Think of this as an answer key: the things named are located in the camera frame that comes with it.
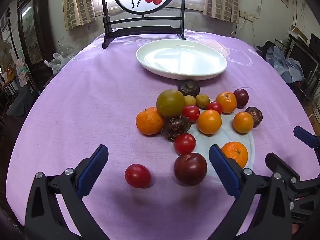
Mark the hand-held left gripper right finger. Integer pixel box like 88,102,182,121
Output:
208,144,293,240

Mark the cardboard box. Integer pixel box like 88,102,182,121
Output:
309,102,320,130

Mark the white cable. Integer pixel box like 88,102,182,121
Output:
227,16,247,37

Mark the black cloth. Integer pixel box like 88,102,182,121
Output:
256,40,275,55

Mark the yellow-green citrus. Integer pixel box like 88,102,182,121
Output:
156,89,186,118

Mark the dark wooden glass cabinet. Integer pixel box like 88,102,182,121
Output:
16,0,57,68

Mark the black monitor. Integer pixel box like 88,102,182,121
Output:
287,34,320,80

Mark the dark brown water chestnut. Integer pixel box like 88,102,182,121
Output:
162,116,192,142
245,106,263,128
177,80,200,97

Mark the blue cloth pile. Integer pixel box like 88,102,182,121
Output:
266,45,305,83

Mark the dark red plum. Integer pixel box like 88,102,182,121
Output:
233,88,249,109
173,152,208,187

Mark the white wall socket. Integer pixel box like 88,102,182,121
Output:
239,10,254,22

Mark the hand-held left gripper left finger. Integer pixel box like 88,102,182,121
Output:
24,144,109,240

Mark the purple tablecloth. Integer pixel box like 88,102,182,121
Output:
5,29,317,240

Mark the pink paper sheet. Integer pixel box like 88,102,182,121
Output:
15,59,30,87

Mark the white oval plate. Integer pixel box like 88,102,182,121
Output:
136,39,227,81

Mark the white plastic bag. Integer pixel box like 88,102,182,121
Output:
44,44,75,75

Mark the beige checked curtain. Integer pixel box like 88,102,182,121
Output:
203,0,240,24
62,0,97,30

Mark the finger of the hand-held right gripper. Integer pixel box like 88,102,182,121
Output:
265,152,300,188
294,126,320,153

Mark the black framed persimmon painting screen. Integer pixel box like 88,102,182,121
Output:
100,0,187,49

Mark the small green kiwi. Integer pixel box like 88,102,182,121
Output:
184,95,197,107
195,94,210,109

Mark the small smooth orange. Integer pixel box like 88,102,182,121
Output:
197,109,222,135
233,111,254,134

